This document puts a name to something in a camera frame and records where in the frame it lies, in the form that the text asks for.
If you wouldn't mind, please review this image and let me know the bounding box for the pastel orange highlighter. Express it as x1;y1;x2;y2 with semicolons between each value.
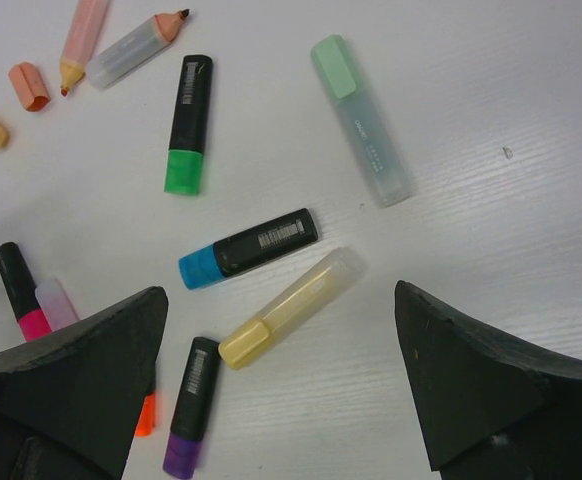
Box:
59;0;110;97

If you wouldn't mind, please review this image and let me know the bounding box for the orange black highlighter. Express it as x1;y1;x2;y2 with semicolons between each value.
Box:
135;386;156;437

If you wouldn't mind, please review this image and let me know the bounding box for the pastel lilac highlighter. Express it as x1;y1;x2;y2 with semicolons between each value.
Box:
35;277;79;331

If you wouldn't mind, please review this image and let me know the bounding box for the pink black highlighter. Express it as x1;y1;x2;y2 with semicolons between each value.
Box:
0;242;52;342

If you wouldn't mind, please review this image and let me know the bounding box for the clear orange-tip highlighter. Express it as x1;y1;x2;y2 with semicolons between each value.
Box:
86;9;190;90

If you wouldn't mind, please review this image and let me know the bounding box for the pastel yellow highlighter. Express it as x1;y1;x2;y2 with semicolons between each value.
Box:
219;247;365;370

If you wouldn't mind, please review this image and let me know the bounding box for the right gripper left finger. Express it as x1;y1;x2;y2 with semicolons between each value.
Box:
0;286;168;479

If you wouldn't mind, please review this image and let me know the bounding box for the green black highlighter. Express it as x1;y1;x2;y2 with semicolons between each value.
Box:
164;54;213;196

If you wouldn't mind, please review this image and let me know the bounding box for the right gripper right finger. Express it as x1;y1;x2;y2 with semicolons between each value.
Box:
395;281;582;479

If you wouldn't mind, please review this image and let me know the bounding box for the purple black highlighter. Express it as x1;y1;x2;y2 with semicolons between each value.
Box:
163;336;221;479

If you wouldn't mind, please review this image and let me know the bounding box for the pastel green highlighter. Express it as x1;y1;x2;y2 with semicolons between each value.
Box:
310;34;412;208

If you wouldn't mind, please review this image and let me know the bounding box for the blue black highlighter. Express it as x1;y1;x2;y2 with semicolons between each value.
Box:
178;208;319;290

